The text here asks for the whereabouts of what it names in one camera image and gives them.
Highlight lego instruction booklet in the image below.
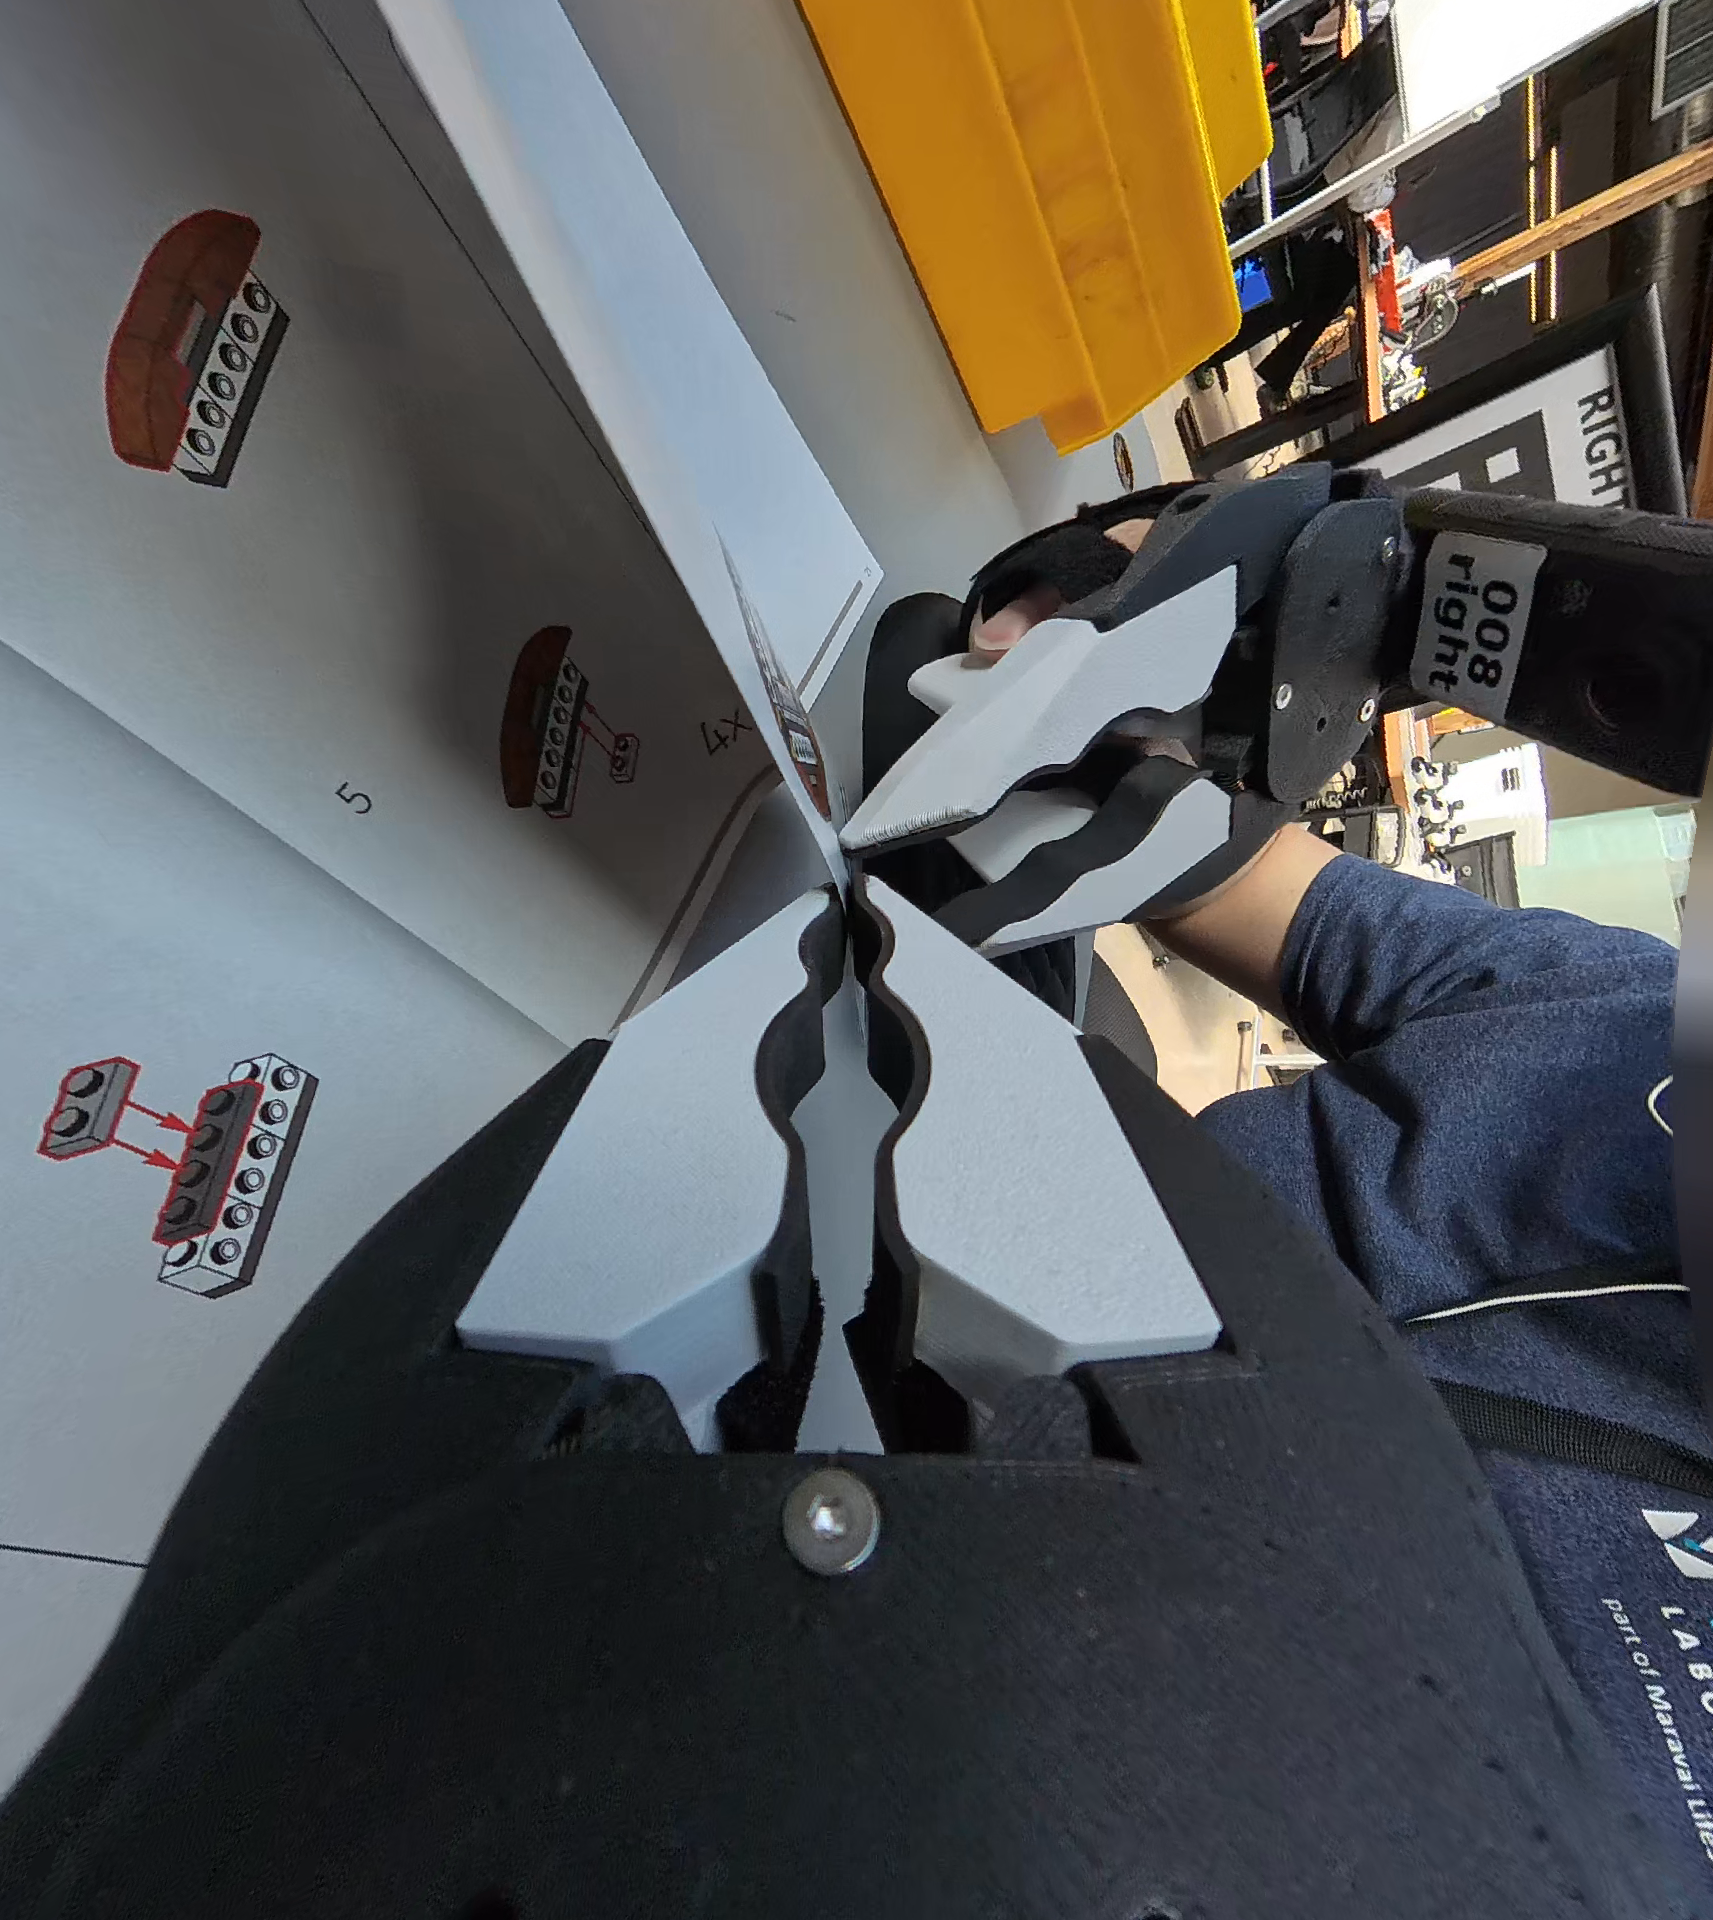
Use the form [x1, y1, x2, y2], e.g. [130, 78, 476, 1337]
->
[0, 0, 889, 1892]

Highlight yellow plastic bin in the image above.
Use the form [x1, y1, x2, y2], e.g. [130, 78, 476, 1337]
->
[1042, 0, 1280, 456]
[796, 0, 1246, 438]

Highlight person's torso in blue sweatshirt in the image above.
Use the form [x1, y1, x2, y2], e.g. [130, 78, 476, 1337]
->
[1397, 1274, 1713, 1920]

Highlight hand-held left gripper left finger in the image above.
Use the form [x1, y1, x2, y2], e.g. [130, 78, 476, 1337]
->
[455, 883, 854, 1454]

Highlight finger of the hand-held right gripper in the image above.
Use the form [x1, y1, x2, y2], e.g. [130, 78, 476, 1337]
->
[930, 749, 1263, 960]
[839, 563, 1243, 857]

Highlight white workbench top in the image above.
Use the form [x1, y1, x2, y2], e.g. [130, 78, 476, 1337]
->
[1230, 0, 1713, 257]

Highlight person's right hand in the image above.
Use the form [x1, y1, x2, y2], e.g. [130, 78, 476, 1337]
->
[969, 513, 1341, 1027]

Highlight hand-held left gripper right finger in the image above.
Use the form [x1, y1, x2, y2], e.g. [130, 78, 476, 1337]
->
[850, 874, 1230, 1412]

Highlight black textured wrist rest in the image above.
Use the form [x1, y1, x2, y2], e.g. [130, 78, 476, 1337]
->
[856, 587, 1160, 1085]

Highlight person's right forearm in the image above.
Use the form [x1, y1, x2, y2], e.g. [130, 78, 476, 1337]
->
[1200, 852, 1700, 1329]

